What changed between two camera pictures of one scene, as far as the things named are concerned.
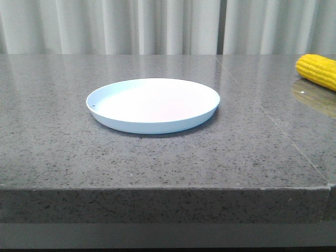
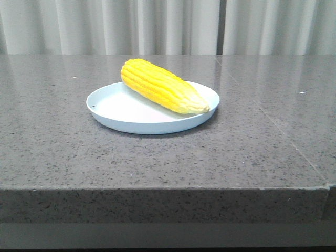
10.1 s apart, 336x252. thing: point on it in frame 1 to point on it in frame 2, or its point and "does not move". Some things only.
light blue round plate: x=152 y=106 does not move
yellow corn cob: x=317 y=69 to x=168 y=88
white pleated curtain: x=167 y=27 does not move
